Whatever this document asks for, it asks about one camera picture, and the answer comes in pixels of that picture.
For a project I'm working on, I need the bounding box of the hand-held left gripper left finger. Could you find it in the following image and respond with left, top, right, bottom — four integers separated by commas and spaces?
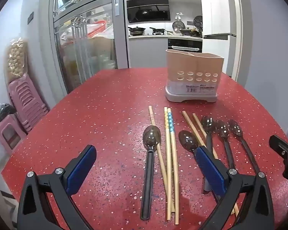
17, 144, 97, 230

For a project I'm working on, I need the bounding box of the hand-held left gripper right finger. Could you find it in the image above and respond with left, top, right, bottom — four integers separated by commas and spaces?
195, 146, 275, 230

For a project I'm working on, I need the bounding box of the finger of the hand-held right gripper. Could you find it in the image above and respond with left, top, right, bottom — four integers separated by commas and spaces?
269, 135, 288, 181

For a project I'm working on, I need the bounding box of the black-handled metal spoon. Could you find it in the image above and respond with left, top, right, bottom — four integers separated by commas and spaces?
140, 125, 161, 220
227, 119, 261, 174
215, 120, 236, 170
201, 116, 217, 153
178, 130, 212, 193

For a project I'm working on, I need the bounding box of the plain bamboo chopstick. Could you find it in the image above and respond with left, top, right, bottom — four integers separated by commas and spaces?
182, 111, 239, 217
192, 113, 219, 159
148, 105, 177, 213

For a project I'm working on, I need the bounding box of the beige plastic cutlery holder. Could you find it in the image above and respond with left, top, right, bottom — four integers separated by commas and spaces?
165, 49, 224, 103

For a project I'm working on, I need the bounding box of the pink plastic stool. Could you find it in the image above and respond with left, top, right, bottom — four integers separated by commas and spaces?
0, 114, 27, 155

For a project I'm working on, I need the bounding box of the stack of pink plastic stools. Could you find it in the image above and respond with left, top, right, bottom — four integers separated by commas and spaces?
7, 75, 50, 134

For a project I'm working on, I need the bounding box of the black plastic bag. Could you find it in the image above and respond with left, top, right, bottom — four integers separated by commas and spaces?
0, 103, 16, 132

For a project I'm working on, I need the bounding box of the glass sliding door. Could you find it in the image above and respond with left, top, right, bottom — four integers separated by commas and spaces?
49, 0, 129, 94

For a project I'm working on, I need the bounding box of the black built-in oven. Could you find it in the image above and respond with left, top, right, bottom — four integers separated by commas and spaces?
168, 38, 203, 53

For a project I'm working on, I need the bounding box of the grey open cabinet door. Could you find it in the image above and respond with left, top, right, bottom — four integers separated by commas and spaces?
203, 33, 237, 39

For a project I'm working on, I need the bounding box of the clear bag of round nuts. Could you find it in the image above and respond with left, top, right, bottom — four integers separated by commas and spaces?
4, 37, 28, 80

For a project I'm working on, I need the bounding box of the dark wok with utensils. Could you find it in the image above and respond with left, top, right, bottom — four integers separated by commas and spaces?
180, 27, 202, 37

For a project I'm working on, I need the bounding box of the red plastic basket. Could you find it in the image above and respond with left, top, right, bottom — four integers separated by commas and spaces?
86, 20, 111, 38

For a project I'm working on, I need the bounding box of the round metal steamer rack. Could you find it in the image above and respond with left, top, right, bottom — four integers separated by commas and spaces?
172, 20, 186, 32
193, 16, 203, 33

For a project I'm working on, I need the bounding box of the black frying pan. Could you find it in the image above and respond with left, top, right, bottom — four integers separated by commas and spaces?
149, 27, 170, 35

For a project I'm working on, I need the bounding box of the black wok with lid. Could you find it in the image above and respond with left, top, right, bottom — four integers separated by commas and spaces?
128, 26, 146, 36

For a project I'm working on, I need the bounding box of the black range hood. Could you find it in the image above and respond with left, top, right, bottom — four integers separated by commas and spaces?
126, 0, 171, 24

